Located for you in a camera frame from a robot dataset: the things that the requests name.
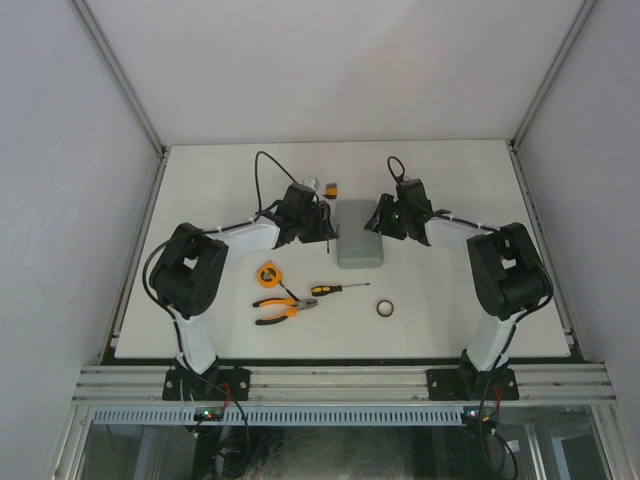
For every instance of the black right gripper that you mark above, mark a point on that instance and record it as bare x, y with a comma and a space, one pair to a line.
388, 206

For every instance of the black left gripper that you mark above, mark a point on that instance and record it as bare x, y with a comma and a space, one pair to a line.
323, 230

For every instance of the grey plastic tool case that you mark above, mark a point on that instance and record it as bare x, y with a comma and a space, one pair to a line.
356, 247

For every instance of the orange black pliers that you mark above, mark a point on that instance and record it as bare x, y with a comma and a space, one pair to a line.
288, 308

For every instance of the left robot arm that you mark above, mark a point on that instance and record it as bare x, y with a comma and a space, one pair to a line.
183, 274

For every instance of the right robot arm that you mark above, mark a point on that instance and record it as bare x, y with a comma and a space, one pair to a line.
509, 278

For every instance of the orange hex key set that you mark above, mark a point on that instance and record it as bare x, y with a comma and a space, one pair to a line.
331, 191

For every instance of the screwdriver near pliers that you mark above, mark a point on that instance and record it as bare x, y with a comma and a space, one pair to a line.
325, 290

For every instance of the orange tape measure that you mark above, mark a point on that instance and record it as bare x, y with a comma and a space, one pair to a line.
269, 276

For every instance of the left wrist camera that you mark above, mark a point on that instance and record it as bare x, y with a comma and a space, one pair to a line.
312, 183

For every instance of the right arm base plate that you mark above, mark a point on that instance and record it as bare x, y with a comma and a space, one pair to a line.
449, 384

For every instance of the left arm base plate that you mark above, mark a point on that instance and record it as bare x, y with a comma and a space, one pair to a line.
216, 384

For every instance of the grey slotted cable duct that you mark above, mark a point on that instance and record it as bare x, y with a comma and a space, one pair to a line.
270, 416

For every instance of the aluminium front rail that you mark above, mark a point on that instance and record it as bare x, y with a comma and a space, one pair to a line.
538, 385

